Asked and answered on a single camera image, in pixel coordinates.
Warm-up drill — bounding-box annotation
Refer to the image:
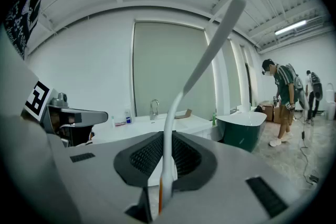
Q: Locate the grey backpack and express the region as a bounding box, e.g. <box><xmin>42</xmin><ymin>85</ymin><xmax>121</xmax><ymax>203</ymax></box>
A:
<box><xmin>285</xmin><ymin>63</ymin><xmax>311</xmax><ymax>111</ymax></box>

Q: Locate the white lit column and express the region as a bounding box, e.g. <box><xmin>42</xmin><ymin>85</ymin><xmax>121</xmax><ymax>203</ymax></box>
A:
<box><xmin>204</xmin><ymin>20</ymin><xmax>224</xmax><ymax>118</ymax></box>

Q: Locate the ceiling light tube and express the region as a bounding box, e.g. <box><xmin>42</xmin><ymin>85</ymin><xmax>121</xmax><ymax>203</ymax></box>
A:
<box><xmin>274</xmin><ymin>19</ymin><xmax>308</xmax><ymax>36</ymax></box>

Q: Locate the person's black patterned shirt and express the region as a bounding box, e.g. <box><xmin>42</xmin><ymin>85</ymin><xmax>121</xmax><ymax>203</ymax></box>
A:
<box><xmin>3</xmin><ymin>0</ymin><xmax>43</xmax><ymax>61</ymax></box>

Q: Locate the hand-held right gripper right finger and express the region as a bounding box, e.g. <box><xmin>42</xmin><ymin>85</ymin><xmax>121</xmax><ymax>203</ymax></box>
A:
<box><xmin>167</xmin><ymin>131</ymin><xmax>307</xmax><ymax>224</ymax></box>

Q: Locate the white squeegee with orange end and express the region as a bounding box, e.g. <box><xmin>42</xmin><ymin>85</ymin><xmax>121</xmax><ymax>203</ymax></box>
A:
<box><xmin>157</xmin><ymin>0</ymin><xmax>247</xmax><ymax>216</ymax></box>

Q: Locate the light brown cardboard box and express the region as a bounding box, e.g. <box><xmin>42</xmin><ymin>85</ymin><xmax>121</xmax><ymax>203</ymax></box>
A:
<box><xmin>272</xmin><ymin>105</ymin><xmax>282</xmax><ymax>124</ymax></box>

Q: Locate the brown cardboard piece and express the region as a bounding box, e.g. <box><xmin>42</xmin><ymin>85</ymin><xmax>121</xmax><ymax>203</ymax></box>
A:
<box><xmin>174</xmin><ymin>108</ymin><xmax>193</xmax><ymax>120</ymax></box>

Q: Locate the green and white bathtub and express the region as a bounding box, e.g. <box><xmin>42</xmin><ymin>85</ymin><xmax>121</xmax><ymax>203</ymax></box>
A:
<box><xmin>216</xmin><ymin>111</ymin><xmax>268</xmax><ymax>153</ymax></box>

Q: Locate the black backpack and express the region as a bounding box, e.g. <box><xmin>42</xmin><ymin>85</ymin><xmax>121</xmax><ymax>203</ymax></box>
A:
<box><xmin>310</xmin><ymin>72</ymin><xmax>324</xmax><ymax>101</ymax></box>

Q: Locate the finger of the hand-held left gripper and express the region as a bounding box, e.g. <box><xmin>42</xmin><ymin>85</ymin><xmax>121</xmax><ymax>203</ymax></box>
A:
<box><xmin>60</xmin><ymin>109</ymin><xmax>109</xmax><ymax>124</ymax></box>

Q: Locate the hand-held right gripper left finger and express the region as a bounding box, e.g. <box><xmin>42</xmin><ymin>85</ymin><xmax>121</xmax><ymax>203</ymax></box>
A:
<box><xmin>62</xmin><ymin>131</ymin><xmax>165</xmax><ymax>224</ymax></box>

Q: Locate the chrome faucet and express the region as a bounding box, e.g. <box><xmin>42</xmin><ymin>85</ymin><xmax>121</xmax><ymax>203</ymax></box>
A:
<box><xmin>149</xmin><ymin>99</ymin><xmax>160</xmax><ymax>121</ymax></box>

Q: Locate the dark brown cardboard box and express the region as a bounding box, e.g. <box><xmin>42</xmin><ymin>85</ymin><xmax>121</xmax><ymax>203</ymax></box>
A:
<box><xmin>262</xmin><ymin>104</ymin><xmax>275</xmax><ymax>122</ymax></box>

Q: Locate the black floor cable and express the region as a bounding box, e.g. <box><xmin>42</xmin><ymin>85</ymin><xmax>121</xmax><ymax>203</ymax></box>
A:
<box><xmin>300</xmin><ymin>112</ymin><xmax>320</xmax><ymax>186</ymax></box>

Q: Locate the white sink table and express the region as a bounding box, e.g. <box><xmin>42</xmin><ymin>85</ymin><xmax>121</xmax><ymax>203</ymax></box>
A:
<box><xmin>90</xmin><ymin>112</ymin><xmax>224</xmax><ymax>145</ymax></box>

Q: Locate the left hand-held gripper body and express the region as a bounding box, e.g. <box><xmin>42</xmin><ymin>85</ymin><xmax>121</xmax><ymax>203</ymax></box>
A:
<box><xmin>0</xmin><ymin>23</ymin><xmax>79</xmax><ymax>148</ymax></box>

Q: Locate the grey window blind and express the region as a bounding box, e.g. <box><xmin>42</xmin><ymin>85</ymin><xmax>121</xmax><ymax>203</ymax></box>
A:
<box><xmin>133</xmin><ymin>20</ymin><xmax>219</xmax><ymax>122</ymax></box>

